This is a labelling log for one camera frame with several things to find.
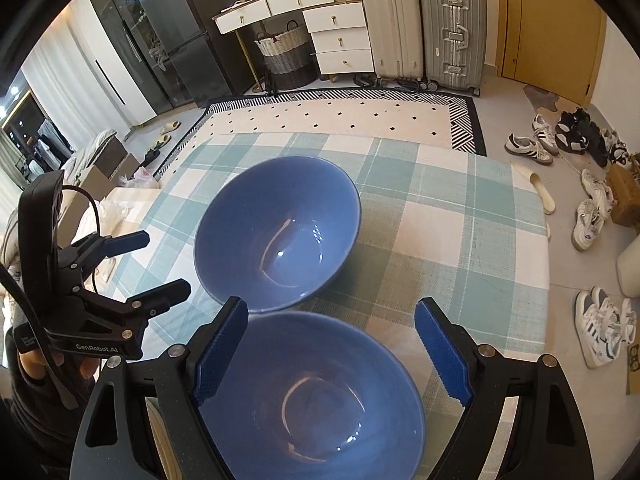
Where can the white drawer cabinet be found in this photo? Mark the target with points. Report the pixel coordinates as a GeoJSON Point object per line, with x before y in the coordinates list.
{"type": "Point", "coordinates": [338, 29]}

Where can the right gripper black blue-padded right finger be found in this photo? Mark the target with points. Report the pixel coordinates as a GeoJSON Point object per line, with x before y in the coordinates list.
{"type": "Point", "coordinates": [548, 438]}

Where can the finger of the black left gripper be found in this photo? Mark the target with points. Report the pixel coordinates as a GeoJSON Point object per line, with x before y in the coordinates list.
{"type": "Point", "coordinates": [160, 299]}
{"type": "Point", "coordinates": [121, 245]}

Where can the black shoes pile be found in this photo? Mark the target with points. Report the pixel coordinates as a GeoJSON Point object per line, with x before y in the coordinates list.
{"type": "Point", "coordinates": [577, 133]}

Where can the teal checked tablecloth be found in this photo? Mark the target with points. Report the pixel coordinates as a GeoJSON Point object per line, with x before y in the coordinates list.
{"type": "Point", "coordinates": [462, 229]}

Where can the yellow wooden door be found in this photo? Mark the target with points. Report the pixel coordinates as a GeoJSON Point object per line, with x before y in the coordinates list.
{"type": "Point", "coordinates": [554, 45]}

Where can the brown cardboard box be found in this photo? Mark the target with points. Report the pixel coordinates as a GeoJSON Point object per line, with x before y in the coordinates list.
{"type": "Point", "coordinates": [626, 195]}

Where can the white sneaker pair near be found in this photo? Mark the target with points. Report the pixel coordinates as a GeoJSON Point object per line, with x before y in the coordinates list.
{"type": "Point", "coordinates": [603, 327]}

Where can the white trash bin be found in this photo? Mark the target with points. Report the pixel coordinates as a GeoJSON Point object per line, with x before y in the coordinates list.
{"type": "Point", "coordinates": [628, 269]}

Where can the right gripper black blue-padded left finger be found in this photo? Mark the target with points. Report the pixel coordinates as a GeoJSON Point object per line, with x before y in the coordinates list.
{"type": "Point", "coordinates": [115, 438]}

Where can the beige suitcase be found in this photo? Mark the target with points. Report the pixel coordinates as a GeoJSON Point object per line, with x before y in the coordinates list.
{"type": "Point", "coordinates": [395, 32]}

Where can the silver suitcase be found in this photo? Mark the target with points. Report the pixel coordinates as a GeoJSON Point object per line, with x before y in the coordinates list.
{"type": "Point", "coordinates": [454, 43]}

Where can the cream slipper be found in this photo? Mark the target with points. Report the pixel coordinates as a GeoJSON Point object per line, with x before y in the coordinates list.
{"type": "Point", "coordinates": [547, 200]}

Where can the white black striped sneaker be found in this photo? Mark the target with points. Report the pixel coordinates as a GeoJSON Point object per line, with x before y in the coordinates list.
{"type": "Point", "coordinates": [540, 147]}

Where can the white sneaker mid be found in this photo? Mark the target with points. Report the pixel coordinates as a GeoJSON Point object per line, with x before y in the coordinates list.
{"type": "Point", "coordinates": [592, 212]}

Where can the blue ceramic bowl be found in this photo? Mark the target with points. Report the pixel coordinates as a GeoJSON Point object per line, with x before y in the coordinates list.
{"type": "Point", "coordinates": [278, 233]}
{"type": "Point", "coordinates": [307, 396]}

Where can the black refrigerator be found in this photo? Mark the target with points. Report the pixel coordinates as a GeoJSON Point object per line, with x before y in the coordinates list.
{"type": "Point", "coordinates": [174, 51]}

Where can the woven laundry basket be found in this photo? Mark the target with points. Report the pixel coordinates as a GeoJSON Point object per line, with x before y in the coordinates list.
{"type": "Point", "coordinates": [288, 57]}

